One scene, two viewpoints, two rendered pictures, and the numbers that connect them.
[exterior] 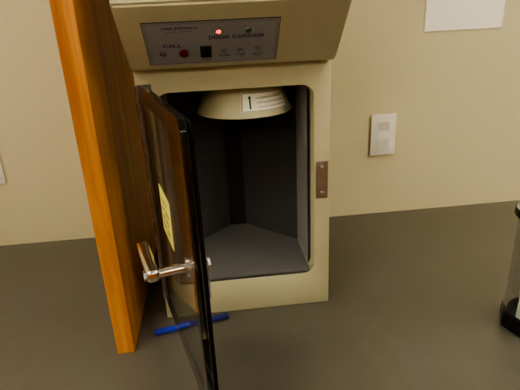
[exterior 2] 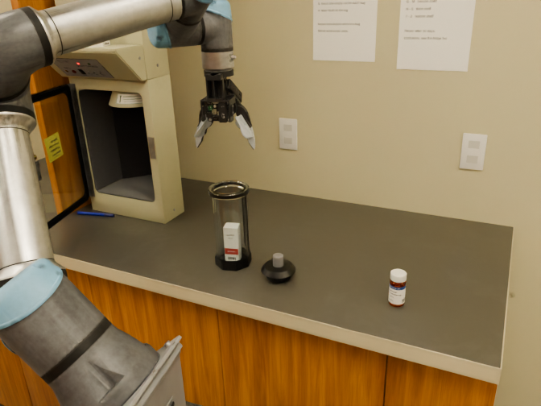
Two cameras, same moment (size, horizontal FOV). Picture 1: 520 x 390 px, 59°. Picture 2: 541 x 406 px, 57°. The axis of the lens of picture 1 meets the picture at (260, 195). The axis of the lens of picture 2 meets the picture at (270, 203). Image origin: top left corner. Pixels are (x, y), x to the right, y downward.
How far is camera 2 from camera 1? 1.28 m
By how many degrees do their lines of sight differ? 30
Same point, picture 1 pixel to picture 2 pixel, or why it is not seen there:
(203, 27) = (71, 61)
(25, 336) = not seen: hidden behind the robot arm
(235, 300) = (121, 209)
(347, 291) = (181, 223)
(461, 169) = (352, 173)
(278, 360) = (104, 236)
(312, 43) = (122, 72)
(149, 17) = not seen: hidden behind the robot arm
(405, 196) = (308, 185)
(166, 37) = (61, 64)
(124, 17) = not seen: hidden behind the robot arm
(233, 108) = (113, 101)
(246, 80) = (112, 87)
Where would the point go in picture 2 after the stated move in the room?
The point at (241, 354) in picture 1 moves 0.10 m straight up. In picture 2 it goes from (95, 229) to (90, 201)
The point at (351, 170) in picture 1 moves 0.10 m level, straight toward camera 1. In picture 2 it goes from (269, 157) to (249, 163)
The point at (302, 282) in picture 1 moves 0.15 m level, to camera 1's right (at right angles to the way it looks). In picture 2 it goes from (150, 208) to (185, 217)
